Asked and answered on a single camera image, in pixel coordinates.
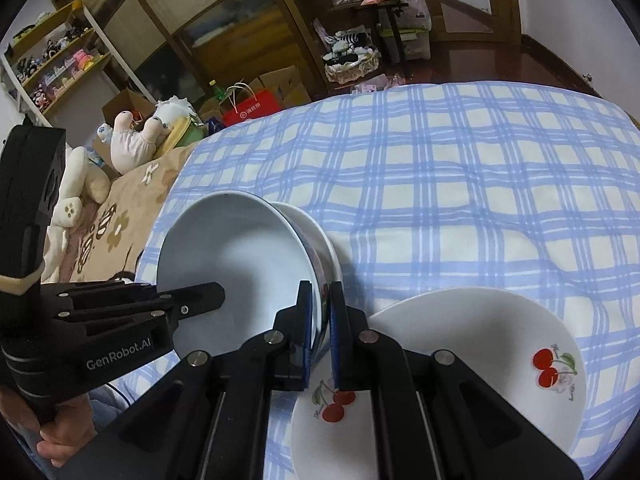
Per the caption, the red patterned bowl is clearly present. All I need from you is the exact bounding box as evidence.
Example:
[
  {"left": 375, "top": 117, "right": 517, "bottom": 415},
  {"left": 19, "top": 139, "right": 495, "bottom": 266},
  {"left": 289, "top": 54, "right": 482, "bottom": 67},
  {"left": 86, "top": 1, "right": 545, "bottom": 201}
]
[{"left": 156, "top": 191, "right": 331, "bottom": 358}]

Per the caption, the plastic storage box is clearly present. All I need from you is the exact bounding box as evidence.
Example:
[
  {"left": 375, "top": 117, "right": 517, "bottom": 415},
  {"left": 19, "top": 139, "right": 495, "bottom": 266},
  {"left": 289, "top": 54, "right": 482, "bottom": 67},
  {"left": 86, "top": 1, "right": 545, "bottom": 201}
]
[{"left": 377, "top": 0, "right": 433, "bottom": 61}]

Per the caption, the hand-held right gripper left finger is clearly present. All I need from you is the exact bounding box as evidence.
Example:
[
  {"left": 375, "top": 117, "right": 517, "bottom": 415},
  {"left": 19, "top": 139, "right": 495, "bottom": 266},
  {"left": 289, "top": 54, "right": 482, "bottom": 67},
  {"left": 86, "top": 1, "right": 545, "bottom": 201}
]
[{"left": 55, "top": 280, "right": 313, "bottom": 480}]

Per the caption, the cardboard box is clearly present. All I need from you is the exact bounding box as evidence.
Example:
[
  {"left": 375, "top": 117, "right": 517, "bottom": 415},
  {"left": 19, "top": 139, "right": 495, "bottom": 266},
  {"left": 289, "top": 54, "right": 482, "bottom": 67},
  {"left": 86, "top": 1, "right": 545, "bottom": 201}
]
[
  {"left": 247, "top": 65, "right": 311, "bottom": 108},
  {"left": 102, "top": 89, "right": 156, "bottom": 128}
]

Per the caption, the person's left hand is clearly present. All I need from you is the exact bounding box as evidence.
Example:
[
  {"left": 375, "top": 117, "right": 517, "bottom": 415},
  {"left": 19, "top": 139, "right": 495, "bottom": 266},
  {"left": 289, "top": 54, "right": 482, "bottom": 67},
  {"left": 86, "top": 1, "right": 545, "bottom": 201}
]
[{"left": 37, "top": 394, "right": 99, "bottom": 467}]

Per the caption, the blue checkered cloth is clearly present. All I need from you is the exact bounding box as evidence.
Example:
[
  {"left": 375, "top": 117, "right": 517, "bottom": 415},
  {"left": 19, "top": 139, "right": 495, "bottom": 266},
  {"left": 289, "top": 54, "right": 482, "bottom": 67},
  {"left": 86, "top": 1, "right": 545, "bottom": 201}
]
[{"left": 120, "top": 82, "right": 640, "bottom": 480}]

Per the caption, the wooden wardrobe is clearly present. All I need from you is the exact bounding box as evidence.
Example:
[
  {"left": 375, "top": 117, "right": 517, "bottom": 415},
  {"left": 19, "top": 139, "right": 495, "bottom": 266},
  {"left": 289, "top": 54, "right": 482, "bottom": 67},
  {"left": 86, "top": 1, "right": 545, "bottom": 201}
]
[{"left": 45, "top": 0, "right": 321, "bottom": 111}]

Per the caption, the toy shelf rack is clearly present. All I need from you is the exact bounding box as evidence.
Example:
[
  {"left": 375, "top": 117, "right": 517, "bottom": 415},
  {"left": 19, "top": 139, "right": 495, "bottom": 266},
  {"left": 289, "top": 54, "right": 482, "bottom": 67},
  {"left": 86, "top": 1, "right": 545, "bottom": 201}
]
[{"left": 0, "top": 0, "right": 113, "bottom": 128}]

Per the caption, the white plush toy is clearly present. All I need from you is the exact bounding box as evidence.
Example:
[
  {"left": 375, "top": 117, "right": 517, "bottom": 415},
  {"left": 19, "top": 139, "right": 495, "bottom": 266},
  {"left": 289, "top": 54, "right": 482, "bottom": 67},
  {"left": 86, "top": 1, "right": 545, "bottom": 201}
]
[{"left": 42, "top": 122, "right": 113, "bottom": 283}]

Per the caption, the wicker basket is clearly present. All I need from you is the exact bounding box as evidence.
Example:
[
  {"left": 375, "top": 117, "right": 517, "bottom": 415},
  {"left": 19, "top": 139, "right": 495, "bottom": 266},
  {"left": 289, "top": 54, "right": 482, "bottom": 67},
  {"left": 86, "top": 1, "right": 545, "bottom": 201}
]
[{"left": 324, "top": 50, "right": 381, "bottom": 86}]

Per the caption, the wooden corner shelf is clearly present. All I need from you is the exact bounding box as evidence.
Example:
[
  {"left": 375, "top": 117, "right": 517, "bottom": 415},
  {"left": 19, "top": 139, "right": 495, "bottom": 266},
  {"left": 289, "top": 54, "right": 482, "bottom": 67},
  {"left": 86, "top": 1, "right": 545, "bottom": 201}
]
[{"left": 252, "top": 0, "right": 366, "bottom": 96}]

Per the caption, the red paper bag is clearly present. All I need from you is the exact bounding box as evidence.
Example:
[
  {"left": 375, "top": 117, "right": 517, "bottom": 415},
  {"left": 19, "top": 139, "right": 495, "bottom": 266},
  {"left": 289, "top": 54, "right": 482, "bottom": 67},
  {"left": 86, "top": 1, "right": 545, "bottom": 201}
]
[{"left": 220, "top": 82, "right": 281, "bottom": 128}]

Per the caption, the striped plush toy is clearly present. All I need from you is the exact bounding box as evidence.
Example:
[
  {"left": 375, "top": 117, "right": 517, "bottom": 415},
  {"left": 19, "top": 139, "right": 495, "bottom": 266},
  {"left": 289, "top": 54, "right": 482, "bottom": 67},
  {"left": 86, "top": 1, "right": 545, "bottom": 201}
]
[{"left": 322, "top": 30, "right": 373, "bottom": 63}]

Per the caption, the yellow green plush toy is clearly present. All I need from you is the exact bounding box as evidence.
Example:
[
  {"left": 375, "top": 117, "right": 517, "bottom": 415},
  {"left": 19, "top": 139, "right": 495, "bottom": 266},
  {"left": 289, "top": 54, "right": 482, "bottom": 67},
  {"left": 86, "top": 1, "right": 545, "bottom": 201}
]
[{"left": 160, "top": 116, "right": 207, "bottom": 153}]

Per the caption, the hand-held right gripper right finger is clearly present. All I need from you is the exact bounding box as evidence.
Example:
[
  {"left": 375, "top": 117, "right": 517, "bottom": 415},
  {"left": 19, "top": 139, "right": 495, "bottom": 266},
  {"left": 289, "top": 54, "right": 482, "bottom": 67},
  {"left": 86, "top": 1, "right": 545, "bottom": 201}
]
[{"left": 330, "top": 281, "right": 583, "bottom": 480}]

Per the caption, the person's left forearm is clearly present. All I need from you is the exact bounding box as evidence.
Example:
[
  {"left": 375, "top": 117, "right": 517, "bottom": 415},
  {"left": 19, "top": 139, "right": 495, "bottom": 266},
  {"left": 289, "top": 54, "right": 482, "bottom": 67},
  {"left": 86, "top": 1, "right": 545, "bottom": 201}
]
[{"left": 87, "top": 380, "right": 133, "bottom": 433}]

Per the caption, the plain white bowl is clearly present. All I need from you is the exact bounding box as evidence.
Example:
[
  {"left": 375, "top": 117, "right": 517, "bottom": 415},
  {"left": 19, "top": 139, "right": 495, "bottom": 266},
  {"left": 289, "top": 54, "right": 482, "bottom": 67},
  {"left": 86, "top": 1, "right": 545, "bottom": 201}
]
[{"left": 270, "top": 201, "right": 345, "bottom": 286}]

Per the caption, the large white cherry plate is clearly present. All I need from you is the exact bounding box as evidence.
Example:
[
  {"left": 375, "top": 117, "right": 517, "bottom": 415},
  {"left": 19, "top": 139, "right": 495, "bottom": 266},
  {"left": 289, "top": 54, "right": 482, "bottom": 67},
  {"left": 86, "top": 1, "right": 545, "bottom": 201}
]
[{"left": 290, "top": 287, "right": 587, "bottom": 480}]

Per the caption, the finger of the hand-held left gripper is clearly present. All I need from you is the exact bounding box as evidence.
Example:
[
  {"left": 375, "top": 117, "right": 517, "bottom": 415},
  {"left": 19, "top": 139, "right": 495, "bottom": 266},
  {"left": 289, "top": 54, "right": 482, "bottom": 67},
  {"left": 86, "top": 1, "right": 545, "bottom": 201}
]
[{"left": 42, "top": 282, "right": 226, "bottom": 336}]

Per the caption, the small black table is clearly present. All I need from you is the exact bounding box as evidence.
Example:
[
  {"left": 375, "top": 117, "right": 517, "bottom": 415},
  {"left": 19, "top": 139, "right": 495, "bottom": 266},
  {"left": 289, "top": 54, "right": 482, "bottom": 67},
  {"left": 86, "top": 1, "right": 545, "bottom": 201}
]
[{"left": 327, "top": 0, "right": 416, "bottom": 63}]

